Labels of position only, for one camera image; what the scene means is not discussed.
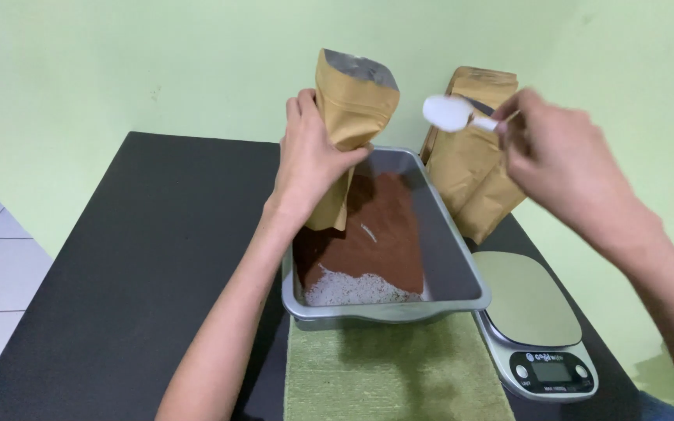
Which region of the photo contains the white plastic spoon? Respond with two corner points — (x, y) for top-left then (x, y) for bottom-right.
(422, 95), (502, 133)

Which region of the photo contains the person's right hand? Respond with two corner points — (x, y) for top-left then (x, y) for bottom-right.
(491, 88), (660, 246)

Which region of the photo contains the white granulated powder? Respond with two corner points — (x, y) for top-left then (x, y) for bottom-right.
(303, 263), (426, 307)

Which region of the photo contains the grey metal baking tray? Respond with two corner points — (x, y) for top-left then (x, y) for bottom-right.
(281, 145), (493, 332)

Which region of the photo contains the brown coffee powder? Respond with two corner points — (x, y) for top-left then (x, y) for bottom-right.
(294, 171), (426, 295)

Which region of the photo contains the person's left hand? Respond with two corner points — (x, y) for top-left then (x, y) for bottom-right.
(266, 88), (373, 218)

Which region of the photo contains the brown kraft pouch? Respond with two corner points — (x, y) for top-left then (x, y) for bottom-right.
(305, 48), (401, 232)

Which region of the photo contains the silver digital kitchen scale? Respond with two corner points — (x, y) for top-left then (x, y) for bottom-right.
(472, 251), (599, 403)

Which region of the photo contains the green cloth mat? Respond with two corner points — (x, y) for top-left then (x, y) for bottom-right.
(283, 313), (516, 421)

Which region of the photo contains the stack of brown kraft pouches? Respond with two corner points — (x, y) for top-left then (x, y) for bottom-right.
(419, 66), (528, 245)

